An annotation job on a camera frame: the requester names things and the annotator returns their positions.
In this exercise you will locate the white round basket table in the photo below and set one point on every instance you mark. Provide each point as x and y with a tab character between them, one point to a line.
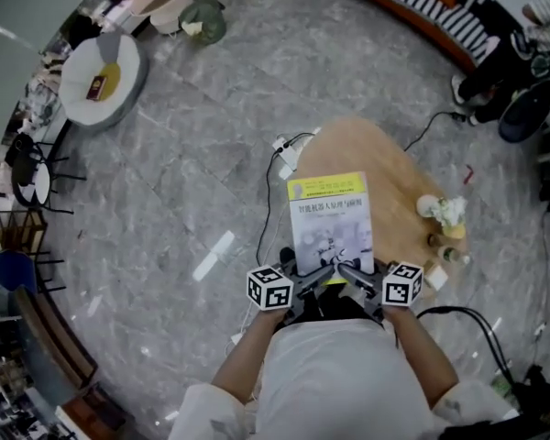
169	16

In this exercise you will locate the white power strip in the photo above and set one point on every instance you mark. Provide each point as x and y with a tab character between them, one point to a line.
286	154

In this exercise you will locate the black white striped blanket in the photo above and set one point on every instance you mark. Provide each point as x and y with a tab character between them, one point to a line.
463	25

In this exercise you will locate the plastic bottle green label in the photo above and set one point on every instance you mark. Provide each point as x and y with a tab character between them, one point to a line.
451	255

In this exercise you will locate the red floor item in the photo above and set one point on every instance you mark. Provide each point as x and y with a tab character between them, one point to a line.
469	172

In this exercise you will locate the person's right forearm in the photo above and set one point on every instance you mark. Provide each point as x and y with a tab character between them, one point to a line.
426	351

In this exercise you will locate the black shoulder bag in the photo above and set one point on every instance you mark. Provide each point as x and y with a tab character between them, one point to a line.
84	30

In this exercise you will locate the brown wooden cabinet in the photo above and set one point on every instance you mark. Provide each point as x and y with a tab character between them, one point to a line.
96	415

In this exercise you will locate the person's white shirt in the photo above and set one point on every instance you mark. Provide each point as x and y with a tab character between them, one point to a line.
339	383

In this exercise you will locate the person's black trousers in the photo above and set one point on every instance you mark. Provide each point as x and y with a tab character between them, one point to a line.
339	307

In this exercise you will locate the white square box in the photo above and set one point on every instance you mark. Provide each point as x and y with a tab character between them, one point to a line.
436	277

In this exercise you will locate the person's left forearm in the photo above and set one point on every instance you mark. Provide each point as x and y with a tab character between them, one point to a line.
247	360

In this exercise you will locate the wooden bench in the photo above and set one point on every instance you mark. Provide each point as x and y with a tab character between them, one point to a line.
50	337

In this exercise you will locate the small wooden rack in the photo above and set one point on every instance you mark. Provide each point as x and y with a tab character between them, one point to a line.
27	232

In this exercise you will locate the black bag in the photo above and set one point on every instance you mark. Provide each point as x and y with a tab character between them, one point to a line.
538	383

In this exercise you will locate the yellow grey book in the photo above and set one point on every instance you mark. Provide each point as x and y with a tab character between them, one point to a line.
330	218

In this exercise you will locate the yellow wooden jar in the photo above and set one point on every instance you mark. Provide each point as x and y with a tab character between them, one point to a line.
456	233

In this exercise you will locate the dark red book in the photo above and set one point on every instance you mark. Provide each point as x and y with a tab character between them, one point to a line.
96	88

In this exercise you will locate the yellow round seat cushion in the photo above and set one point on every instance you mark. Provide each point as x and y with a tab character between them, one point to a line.
112	71

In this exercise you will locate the wooden coffee table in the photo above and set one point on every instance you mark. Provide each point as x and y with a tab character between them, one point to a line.
394	177

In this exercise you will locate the white round lounge chair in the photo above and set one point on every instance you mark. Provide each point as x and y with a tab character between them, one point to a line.
73	85

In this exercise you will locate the white flowers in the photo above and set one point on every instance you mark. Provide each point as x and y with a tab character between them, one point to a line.
449	211

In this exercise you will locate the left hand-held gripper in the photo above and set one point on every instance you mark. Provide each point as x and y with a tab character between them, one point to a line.
270	289

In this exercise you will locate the blue chair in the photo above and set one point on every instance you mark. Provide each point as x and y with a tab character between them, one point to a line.
14	271

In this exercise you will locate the white vase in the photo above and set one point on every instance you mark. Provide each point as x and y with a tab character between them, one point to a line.
425	205

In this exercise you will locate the cream plush toy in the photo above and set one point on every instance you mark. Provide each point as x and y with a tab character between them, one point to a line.
192	26

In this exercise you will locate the dark round seat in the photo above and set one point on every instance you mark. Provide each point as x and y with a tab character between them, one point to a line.
527	113

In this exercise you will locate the orange sofa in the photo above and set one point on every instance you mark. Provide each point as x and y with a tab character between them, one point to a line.
458	55

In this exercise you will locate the small dark cup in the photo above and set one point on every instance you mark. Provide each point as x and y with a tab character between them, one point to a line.
433	240

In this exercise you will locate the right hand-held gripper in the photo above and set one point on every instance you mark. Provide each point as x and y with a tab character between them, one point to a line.
401	287

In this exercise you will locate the black round chair white seat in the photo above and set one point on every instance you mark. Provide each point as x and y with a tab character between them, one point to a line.
41	183

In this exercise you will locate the person's left black shoe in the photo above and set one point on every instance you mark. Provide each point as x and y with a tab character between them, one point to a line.
288	257

